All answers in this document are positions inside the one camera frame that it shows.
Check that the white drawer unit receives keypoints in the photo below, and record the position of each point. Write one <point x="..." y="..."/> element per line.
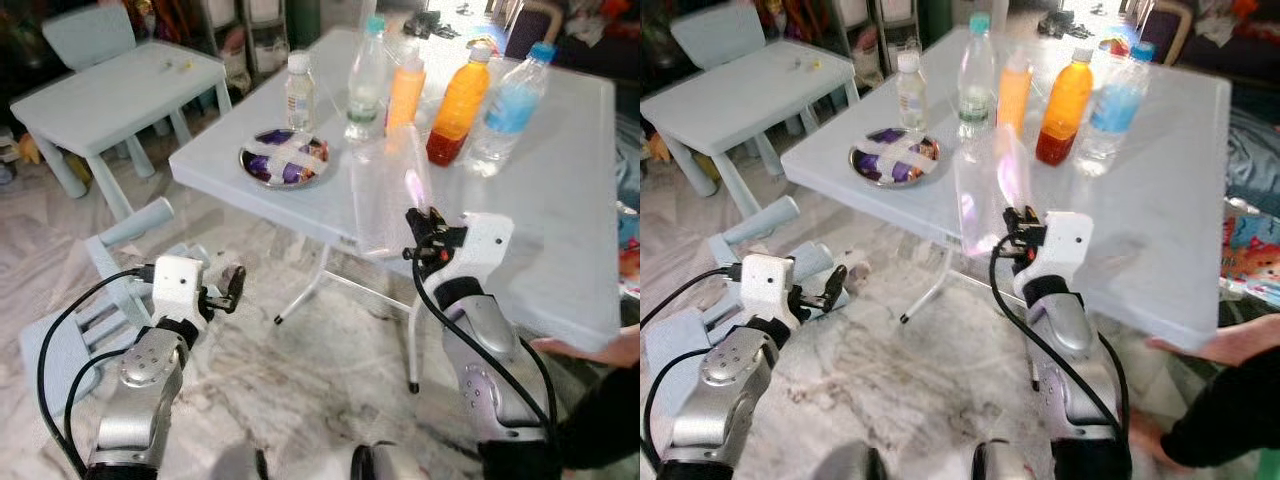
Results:
<point x="870" y="35"/>
<point x="245" y="40"/>

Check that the light orange drink bottle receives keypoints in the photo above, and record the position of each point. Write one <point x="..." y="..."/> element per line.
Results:
<point x="1013" y="95"/>
<point x="405" y="95"/>

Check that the robot left leg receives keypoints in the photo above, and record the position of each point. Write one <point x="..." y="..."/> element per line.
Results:
<point x="850" y="465"/>
<point x="238" y="465"/>

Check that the large grey folding table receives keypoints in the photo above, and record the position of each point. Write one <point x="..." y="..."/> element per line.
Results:
<point x="1140" y="220"/>
<point x="540" y="200"/>

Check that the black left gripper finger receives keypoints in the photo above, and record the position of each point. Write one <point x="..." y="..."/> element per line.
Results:
<point x="238" y="277"/>
<point x="834" y="300"/>
<point x="233" y="302"/>
<point x="840" y="277"/>

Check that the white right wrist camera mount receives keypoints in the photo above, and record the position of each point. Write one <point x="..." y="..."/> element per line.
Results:
<point x="485" y="245"/>
<point x="1070" y="245"/>

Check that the colourful play mat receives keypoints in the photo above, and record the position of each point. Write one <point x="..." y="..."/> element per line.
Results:
<point x="1255" y="260"/>
<point x="630" y="250"/>

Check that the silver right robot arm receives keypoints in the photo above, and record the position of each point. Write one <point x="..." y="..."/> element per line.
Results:
<point x="490" y="350"/>
<point x="1070" y="350"/>

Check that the deep orange juice bottle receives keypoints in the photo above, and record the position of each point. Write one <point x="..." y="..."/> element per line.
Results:
<point x="1065" y="110"/>
<point x="458" y="110"/>

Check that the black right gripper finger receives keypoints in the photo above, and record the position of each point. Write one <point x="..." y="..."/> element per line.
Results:
<point x="1031" y="216"/>
<point x="436" y="218"/>
<point x="1011" y="220"/>
<point x="414" y="222"/>

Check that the robot leg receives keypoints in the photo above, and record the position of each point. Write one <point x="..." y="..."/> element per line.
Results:
<point x="238" y="465"/>
<point x="850" y="465"/>
<point x="1010" y="465"/>
<point x="400" y="465"/>

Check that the small clear white-capped bottle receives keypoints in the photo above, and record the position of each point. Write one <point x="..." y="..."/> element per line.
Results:
<point x="298" y="95"/>
<point x="910" y="95"/>

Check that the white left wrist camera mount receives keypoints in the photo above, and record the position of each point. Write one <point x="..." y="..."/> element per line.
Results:
<point x="178" y="285"/>
<point x="768" y="285"/>

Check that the round steel plate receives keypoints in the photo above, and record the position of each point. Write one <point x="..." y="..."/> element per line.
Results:
<point x="862" y="170"/>
<point x="252" y="172"/>

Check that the person's black-sleeved forearm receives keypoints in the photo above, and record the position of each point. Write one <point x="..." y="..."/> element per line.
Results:
<point x="610" y="415"/>
<point x="1230" y="410"/>

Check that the clear teal-capped water bottle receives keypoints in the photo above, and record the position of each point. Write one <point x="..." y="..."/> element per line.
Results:
<point x="976" y="80"/>
<point x="366" y="80"/>

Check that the robot right leg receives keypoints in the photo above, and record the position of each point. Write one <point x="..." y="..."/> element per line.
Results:
<point x="400" y="465"/>
<point x="1010" y="465"/>

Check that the light blue kids table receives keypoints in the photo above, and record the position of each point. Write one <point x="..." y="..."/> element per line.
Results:
<point x="740" y="95"/>
<point x="120" y="95"/>

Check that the purple snack packet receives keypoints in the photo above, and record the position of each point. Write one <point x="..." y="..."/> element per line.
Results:
<point x="880" y="160"/>
<point x="265" y="165"/>

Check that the person's bare hand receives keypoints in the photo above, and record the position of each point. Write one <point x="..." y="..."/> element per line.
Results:
<point x="1230" y="345"/>
<point x="600" y="350"/>

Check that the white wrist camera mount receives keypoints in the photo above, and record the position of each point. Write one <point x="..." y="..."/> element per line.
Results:
<point x="485" y="245"/>
<point x="178" y="285"/>
<point x="768" y="285"/>
<point x="1070" y="245"/>

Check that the blue-label blue-capped water bottle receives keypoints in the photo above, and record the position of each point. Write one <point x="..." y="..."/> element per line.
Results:
<point x="508" y="110"/>
<point x="1112" y="110"/>

